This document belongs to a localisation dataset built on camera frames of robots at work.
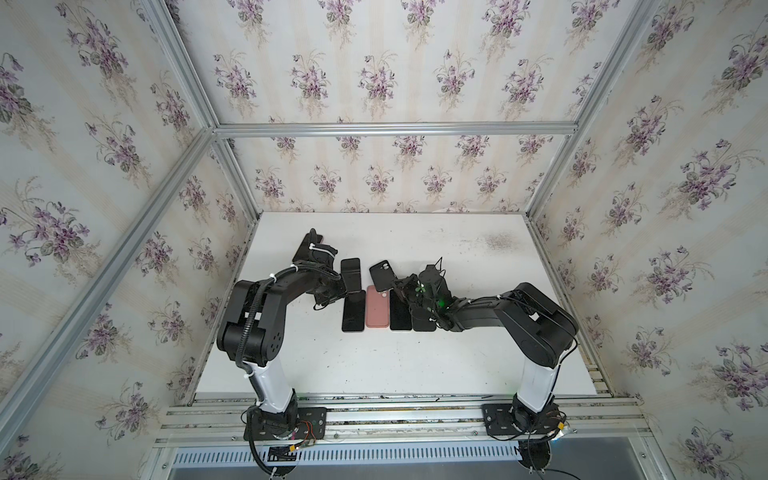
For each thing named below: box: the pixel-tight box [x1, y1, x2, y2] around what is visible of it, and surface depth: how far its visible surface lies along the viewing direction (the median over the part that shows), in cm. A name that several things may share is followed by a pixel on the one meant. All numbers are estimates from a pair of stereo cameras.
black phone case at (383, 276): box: [369, 260, 398, 292], surface depth 102 cm
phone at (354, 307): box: [342, 290, 366, 332], surface depth 95 cm
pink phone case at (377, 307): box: [366, 285, 390, 328], surface depth 95 cm
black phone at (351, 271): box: [341, 258, 362, 292], surface depth 104 cm
